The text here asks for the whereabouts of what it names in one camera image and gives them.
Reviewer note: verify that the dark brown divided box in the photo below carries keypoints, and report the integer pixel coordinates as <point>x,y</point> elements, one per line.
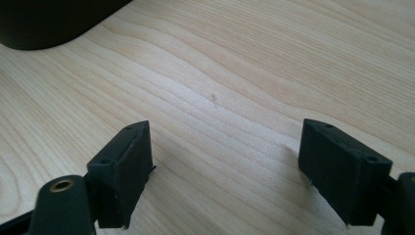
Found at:
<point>49,19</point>

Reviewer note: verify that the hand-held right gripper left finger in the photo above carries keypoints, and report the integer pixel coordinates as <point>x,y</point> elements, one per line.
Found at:
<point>120,173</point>

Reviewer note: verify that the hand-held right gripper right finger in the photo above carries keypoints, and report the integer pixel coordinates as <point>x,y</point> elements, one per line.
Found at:
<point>342,173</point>

